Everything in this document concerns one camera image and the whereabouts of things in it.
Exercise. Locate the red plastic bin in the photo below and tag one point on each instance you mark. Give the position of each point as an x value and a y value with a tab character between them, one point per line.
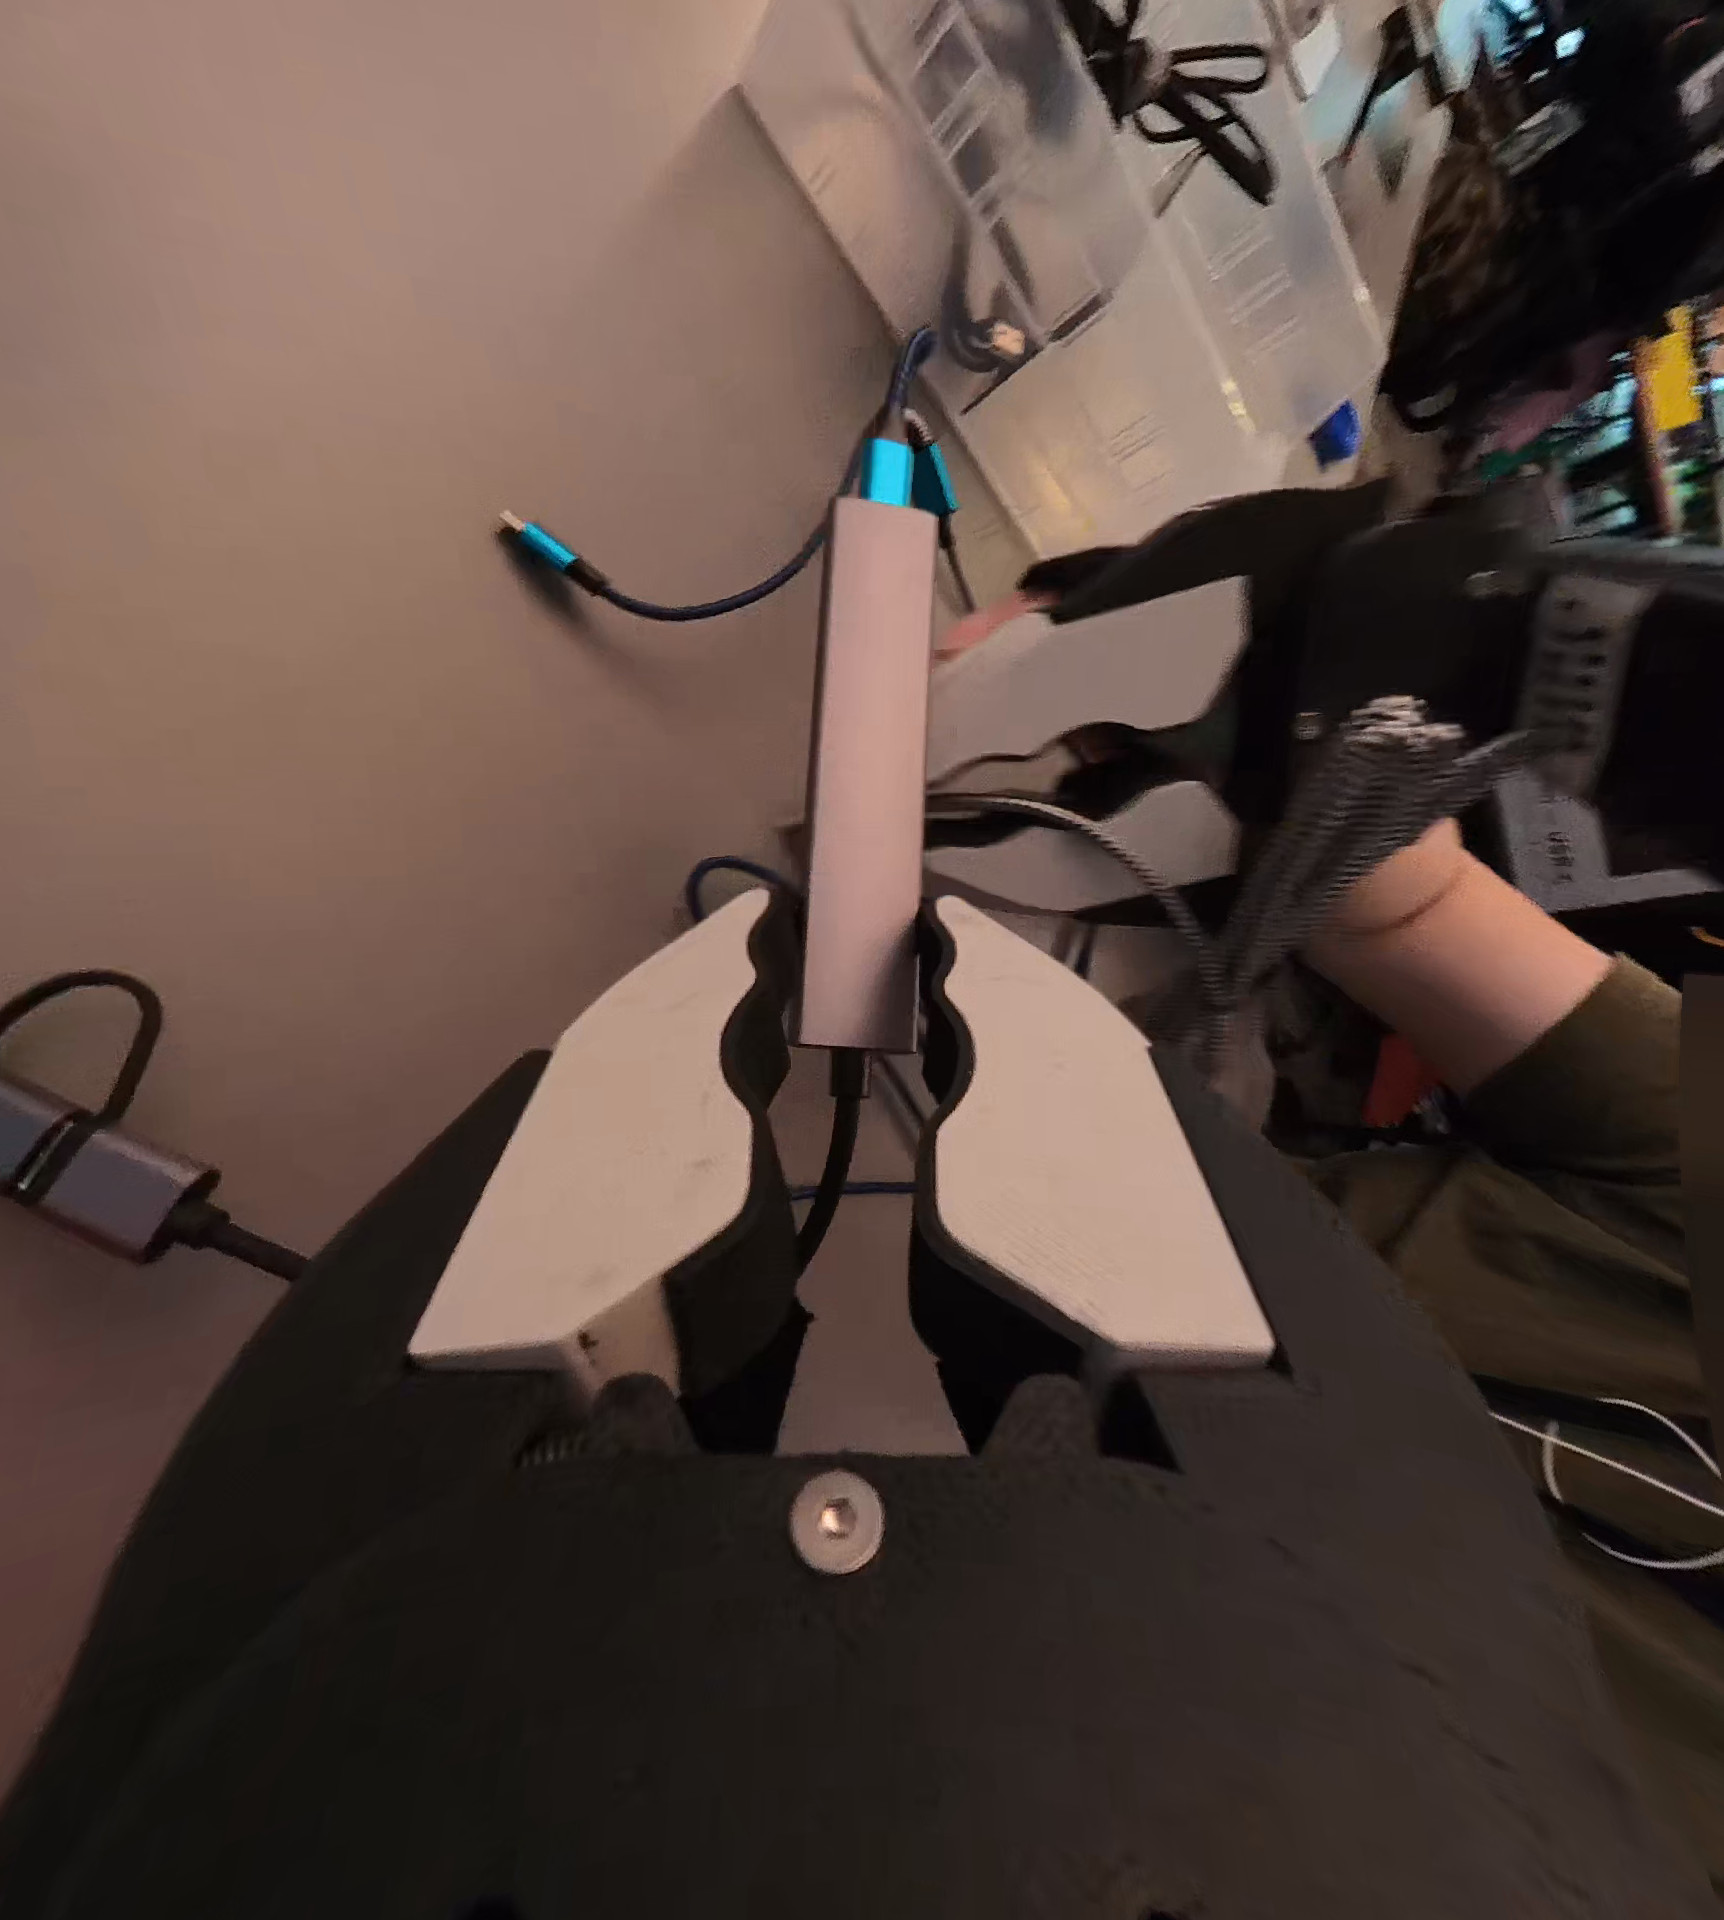
1396	1082

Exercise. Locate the clear plastic drawer unit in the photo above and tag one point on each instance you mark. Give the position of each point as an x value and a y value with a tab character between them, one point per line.
1103	301

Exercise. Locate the small blue item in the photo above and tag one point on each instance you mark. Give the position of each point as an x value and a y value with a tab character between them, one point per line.
1337	429

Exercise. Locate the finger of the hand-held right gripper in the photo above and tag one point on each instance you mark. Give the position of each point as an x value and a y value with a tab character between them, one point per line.
1087	683
1103	849

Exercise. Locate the person's olive clothing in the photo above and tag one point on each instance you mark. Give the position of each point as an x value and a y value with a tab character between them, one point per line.
1492	1350

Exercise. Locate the grey usb hub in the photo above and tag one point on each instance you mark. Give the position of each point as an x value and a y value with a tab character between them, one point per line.
870	750

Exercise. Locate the black tether loop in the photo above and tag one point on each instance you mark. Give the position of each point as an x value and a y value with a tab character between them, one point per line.
126	998

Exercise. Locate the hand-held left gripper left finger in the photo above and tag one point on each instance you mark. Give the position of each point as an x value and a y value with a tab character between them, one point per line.
607	1171

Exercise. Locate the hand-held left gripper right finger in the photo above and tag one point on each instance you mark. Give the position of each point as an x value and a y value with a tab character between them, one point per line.
1087	1185

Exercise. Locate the black electronic device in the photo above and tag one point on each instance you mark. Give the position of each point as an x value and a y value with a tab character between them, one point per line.
1703	720

